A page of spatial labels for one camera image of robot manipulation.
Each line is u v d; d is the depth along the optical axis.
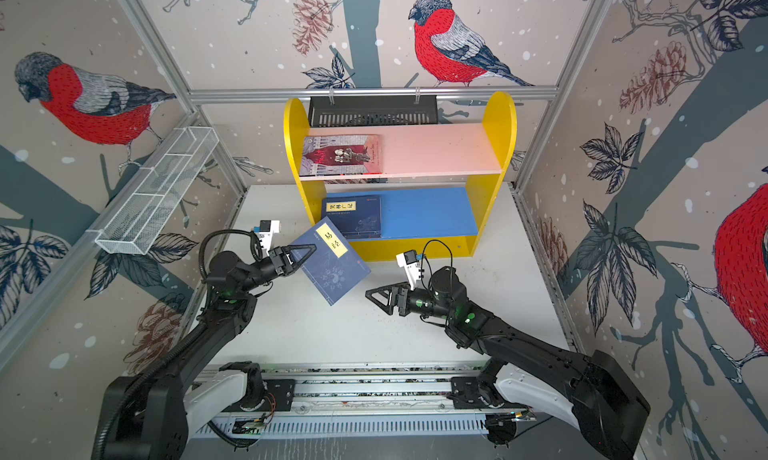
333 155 0.71
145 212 0.74
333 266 0.73
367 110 0.95
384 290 0.74
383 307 0.65
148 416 0.40
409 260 0.68
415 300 0.65
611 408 0.40
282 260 0.67
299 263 0.70
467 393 0.73
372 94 0.92
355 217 0.88
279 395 0.73
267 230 0.70
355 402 0.73
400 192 1.08
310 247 0.72
